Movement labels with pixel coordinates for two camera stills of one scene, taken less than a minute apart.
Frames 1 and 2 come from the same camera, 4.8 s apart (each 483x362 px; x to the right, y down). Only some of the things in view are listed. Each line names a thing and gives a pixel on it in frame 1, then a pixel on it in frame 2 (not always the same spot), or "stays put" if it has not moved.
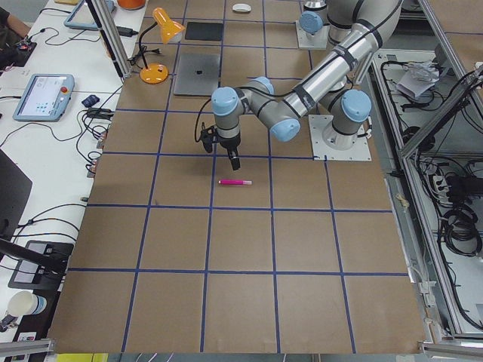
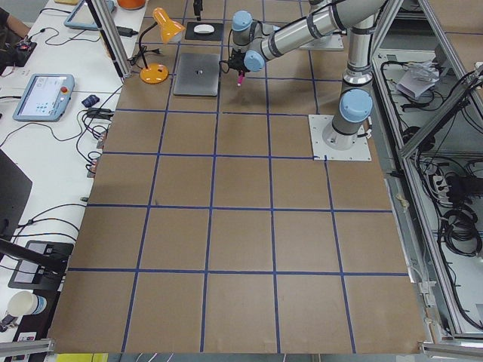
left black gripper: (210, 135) to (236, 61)
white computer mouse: (243, 7) to (203, 29)
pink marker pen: (235, 182) to (240, 79)
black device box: (50, 277) stays put
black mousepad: (207, 31) stays put
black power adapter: (126, 32) stays put
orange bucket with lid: (131, 4) stays put
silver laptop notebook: (197, 74) stays put
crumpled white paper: (418, 77) stays put
